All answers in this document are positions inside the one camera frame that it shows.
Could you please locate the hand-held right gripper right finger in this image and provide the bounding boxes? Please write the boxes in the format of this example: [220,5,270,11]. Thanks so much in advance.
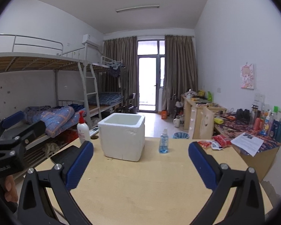
[188,142,268,225]

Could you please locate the printed paper sheet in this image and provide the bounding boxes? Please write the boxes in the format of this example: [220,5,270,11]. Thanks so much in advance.
[231,132,265,157]

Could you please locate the glass balcony door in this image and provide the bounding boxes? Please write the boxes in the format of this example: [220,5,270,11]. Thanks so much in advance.
[137,40,166,113]

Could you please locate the clear tumbler dark lid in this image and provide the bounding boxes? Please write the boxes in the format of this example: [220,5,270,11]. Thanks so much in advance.
[250,105,259,125]

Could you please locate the blue liquid spray bottle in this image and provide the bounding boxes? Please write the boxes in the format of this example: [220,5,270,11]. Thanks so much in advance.
[158,128,169,154]

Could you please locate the white air conditioner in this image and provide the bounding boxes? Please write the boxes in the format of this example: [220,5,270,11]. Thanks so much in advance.
[82,34,104,48]

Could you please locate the black chair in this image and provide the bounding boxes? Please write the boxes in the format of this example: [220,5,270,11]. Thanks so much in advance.
[117,92,137,113]

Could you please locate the orange-red snack packet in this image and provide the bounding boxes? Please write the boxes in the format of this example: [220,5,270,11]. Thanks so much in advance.
[197,140,212,149]

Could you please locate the black smartphone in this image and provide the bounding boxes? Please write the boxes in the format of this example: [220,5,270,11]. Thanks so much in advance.
[50,145,81,166]

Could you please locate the black folding rack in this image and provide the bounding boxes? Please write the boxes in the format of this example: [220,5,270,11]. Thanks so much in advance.
[170,94,184,118]

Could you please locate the blue checked mattress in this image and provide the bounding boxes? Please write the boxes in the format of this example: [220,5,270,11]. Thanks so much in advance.
[88,92,123,106]

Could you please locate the brown curtain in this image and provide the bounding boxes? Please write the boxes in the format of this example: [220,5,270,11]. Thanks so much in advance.
[103,36,139,113]
[164,35,198,101]

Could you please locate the metal bunk bed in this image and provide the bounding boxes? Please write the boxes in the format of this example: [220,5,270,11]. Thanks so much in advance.
[0,35,89,169]
[84,56,126,122]

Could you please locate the wooden desk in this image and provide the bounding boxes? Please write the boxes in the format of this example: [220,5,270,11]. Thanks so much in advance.
[181,94,281,181]

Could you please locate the blue patterned quilt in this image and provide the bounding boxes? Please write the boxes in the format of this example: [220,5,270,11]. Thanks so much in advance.
[25,105,87,137]

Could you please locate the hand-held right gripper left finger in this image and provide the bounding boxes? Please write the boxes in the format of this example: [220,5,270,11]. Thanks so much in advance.
[17,141,94,225]

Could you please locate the ceiling tube light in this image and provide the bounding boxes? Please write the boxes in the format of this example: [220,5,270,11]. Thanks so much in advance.
[116,5,160,13]

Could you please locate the white bunk bed ladder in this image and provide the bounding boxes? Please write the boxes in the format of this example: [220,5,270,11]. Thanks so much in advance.
[78,62,102,128]

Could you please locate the hanging dark clothes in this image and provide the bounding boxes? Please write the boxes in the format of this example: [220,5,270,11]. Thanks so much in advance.
[105,61,124,78]

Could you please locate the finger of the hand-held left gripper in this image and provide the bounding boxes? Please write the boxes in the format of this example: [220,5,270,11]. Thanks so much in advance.
[0,111,25,136]
[0,121,46,151]

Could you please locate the blue trash bin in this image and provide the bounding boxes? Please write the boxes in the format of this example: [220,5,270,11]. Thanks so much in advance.
[173,132,190,140]

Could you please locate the red crate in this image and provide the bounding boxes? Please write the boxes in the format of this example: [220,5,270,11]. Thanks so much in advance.
[58,131,79,143]

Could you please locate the white foam box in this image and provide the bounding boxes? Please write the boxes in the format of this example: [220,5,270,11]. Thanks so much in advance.
[98,112,146,162]

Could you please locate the pink cartoon wall poster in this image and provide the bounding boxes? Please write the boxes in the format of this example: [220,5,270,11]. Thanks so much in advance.
[241,62,255,90]

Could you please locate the cardboard box smiley face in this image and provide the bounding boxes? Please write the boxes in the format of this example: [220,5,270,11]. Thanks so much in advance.
[200,106,215,139]

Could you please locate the row of toiletry bottles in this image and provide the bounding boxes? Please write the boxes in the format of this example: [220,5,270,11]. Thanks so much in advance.
[249,104,281,142]

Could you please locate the patterned desk cloth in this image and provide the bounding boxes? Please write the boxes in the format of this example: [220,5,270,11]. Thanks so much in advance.
[214,112,281,155]

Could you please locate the red snack packet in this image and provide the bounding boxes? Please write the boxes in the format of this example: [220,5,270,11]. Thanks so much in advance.
[212,135,232,148]

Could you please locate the white lotion bottle red pump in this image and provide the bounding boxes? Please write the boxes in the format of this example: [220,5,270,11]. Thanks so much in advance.
[77,111,92,146]

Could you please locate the person's left hand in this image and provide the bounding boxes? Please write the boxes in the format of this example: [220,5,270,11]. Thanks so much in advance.
[2,175,19,204]

